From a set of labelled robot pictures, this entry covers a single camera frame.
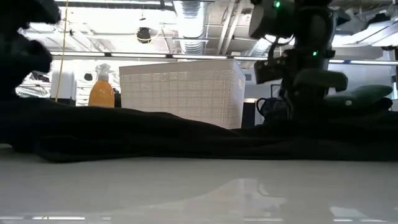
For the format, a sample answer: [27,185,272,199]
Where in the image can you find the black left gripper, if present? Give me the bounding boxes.
[0,32,53,100]

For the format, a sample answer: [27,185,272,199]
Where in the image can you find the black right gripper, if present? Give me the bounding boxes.
[281,46,348,121]

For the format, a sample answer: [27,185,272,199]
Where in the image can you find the dark green button shirt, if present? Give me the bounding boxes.
[323,84,394,110]

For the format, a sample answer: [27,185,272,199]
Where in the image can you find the dark grey shorts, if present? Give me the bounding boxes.
[326,96,394,116]

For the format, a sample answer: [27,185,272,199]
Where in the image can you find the black shirt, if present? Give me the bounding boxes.
[0,98,398,163]

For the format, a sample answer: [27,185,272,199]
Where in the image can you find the white plastic laundry bin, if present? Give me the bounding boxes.
[118,58,246,130]

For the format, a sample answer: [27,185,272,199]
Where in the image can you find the white rounded container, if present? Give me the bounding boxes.
[50,70,77,100]

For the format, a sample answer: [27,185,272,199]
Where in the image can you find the dark rectangular box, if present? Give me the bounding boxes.
[241,98,256,128]

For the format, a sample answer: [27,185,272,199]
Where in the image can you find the orange spray bottle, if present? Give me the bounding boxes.
[88,63,116,109]

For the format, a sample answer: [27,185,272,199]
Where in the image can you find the black ceiling dome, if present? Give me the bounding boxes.
[136,27,152,44]

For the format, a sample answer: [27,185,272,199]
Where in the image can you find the yellow cable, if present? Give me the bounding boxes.
[55,0,69,103]

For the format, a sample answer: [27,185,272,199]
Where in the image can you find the black camera cable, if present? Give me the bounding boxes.
[256,96,293,124]

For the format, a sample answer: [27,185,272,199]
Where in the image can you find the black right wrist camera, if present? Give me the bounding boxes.
[254,57,292,85]

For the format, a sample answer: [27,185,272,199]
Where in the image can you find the silver ventilation duct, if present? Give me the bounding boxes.
[172,0,209,55]

